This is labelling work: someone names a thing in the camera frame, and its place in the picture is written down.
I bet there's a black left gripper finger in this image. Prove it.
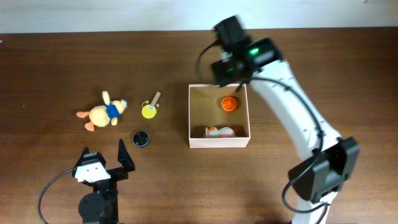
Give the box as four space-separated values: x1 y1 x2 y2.
118 139 136 172
76 147 103 167

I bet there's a black round perforated puck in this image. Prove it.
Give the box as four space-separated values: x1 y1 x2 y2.
132 131 149 147

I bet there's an orange round perforated puck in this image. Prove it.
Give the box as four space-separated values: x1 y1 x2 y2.
221 96 238 112

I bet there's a pink duck toy with hat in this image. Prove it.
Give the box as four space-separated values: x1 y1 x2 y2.
203 127 238 138

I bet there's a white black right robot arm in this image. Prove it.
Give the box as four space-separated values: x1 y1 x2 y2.
211 16 359 223

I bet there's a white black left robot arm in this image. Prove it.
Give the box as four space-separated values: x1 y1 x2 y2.
72 139 136 224

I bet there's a yellow plush duck blue vest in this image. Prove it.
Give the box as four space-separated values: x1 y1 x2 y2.
76 91 127 131

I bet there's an open beige cardboard box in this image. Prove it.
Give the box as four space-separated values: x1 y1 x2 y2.
188 84 251 148

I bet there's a yellow wooden rattle drum toy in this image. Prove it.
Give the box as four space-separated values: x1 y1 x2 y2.
141 91 161 119

